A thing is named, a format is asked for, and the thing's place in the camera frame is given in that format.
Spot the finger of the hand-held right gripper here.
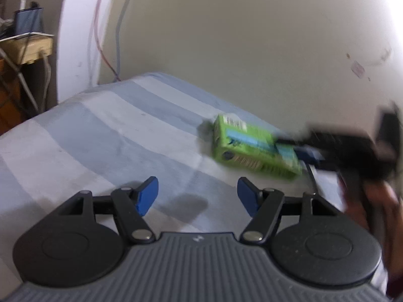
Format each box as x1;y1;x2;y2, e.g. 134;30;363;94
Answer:
275;135;326;168

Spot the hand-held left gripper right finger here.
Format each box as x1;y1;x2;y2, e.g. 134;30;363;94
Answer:
237;177;343;245

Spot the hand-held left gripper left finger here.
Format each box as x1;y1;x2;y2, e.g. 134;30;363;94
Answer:
53;176;159;245

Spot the green box with blue stripe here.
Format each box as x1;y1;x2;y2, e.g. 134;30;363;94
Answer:
212;114;304;181

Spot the person's right hand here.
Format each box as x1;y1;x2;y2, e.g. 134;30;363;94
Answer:
342;174;403;298

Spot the blue striped bed sheet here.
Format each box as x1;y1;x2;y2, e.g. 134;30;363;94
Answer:
0;71;347;299

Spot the beige power box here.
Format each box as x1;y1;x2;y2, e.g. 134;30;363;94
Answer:
0;34;54;66

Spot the dark blue case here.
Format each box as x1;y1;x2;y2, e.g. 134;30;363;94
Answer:
14;7;45;35

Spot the white door frame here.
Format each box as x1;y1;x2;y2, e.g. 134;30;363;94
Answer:
57;0;122;105

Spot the red wall cable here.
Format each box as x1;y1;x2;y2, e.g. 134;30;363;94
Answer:
94;0;122;82

